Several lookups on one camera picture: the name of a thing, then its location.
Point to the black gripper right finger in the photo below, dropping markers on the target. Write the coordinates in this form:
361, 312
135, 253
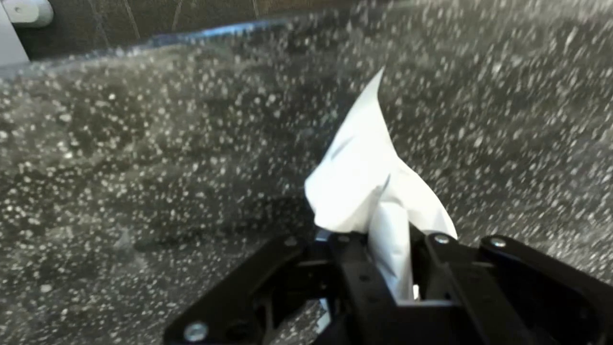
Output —
510, 293

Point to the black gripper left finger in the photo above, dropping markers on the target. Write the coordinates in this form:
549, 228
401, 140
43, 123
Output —
357, 293

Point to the small torn white paper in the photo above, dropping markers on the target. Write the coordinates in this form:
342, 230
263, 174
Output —
371, 178

